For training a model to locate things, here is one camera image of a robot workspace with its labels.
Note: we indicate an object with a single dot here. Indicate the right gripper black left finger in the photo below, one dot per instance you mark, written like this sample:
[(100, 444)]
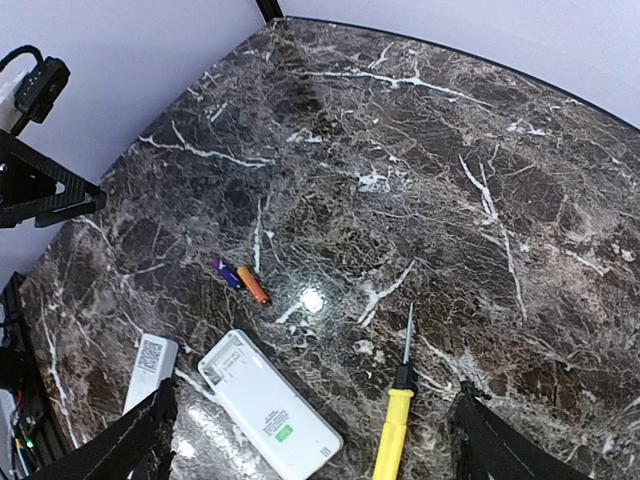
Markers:
[(136, 446)]

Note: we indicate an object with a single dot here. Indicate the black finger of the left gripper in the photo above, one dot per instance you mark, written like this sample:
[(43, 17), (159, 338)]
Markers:
[(28, 177), (13, 215)]

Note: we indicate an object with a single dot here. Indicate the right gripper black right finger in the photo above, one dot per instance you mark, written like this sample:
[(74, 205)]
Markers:
[(483, 446)]

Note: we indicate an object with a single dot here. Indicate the slim white QR-code remote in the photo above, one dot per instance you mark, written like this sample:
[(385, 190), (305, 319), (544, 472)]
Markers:
[(154, 362)]

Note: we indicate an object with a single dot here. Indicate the yellow handled screwdriver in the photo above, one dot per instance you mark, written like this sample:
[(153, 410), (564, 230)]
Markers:
[(393, 434)]

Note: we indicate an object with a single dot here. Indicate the wide white remote control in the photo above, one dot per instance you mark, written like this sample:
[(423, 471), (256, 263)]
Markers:
[(294, 439)]

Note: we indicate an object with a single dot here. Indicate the orange AAA battery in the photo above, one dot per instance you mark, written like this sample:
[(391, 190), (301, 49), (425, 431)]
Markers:
[(253, 285)]

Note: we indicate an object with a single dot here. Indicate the purple AAA battery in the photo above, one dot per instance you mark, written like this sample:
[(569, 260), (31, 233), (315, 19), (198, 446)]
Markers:
[(228, 274)]

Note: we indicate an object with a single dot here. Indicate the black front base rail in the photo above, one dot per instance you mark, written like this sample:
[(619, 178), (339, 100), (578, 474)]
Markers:
[(38, 431)]

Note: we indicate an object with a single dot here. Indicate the black enclosure frame post left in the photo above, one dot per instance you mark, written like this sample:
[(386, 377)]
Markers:
[(270, 10)]

